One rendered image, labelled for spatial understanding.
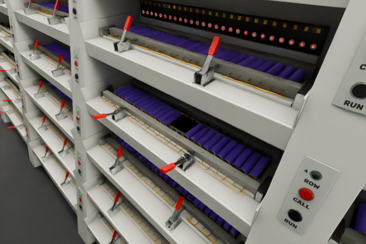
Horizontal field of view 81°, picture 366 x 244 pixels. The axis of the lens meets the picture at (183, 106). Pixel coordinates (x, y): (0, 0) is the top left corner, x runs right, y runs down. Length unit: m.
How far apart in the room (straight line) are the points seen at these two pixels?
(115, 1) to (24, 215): 1.16
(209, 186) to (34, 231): 1.07
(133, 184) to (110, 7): 0.55
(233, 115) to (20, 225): 1.26
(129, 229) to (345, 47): 0.80
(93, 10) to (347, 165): 0.68
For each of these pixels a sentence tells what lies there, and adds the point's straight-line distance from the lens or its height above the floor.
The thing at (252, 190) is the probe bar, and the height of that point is 0.78.
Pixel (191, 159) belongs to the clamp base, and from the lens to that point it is 0.50.
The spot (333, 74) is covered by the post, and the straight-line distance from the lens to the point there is 0.32.
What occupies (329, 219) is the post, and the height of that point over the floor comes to 0.85.
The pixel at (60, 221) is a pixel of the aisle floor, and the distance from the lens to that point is 1.40.
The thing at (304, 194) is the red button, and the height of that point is 0.87.
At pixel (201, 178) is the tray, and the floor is 0.76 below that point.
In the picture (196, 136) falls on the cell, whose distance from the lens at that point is 0.55.
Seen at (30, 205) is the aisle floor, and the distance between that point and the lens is 1.51.
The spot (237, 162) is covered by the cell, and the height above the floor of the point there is 0.80.
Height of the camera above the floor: 1.07
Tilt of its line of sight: 23 degrees down
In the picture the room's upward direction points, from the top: 10 degrees clockwise
